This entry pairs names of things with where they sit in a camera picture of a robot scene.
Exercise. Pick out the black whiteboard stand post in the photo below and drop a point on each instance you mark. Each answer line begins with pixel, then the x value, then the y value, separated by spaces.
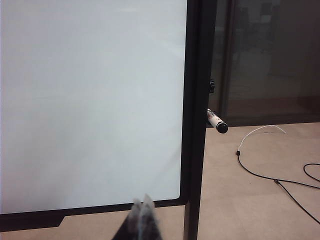
pixel 200 125

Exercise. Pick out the white whiteboard with black frame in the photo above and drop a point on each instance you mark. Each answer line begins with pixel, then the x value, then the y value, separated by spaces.
pixel 90 100

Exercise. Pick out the black whiteboard pen tray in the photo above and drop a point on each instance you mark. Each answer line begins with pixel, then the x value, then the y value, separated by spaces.
pixel 30 221

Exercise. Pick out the dark glass partition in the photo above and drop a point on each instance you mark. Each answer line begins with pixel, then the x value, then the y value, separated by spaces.
pixel 270 62

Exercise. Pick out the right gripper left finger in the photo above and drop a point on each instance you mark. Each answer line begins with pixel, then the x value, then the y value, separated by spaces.
pixel 131 225

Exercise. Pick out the black stand knob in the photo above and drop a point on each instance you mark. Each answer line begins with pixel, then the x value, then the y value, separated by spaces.
pixel 212 86

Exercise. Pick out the white black whiteboard marker pen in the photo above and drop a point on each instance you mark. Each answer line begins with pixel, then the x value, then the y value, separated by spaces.
pixel 215 120

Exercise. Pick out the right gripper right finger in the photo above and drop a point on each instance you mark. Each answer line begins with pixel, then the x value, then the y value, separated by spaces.
pixel 150 222

